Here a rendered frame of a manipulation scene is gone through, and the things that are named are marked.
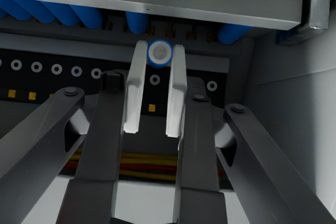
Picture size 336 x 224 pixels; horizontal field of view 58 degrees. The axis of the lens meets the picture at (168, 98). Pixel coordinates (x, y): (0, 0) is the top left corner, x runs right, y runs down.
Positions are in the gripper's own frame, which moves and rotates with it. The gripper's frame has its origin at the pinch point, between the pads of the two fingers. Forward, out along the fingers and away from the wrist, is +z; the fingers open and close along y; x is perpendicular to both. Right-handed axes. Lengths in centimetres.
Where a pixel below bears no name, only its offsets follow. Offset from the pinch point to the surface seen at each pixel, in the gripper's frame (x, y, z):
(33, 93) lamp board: -7.6, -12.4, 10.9
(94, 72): -5.3, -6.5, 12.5
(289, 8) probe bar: 4.9, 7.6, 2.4
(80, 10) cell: 2.5, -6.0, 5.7
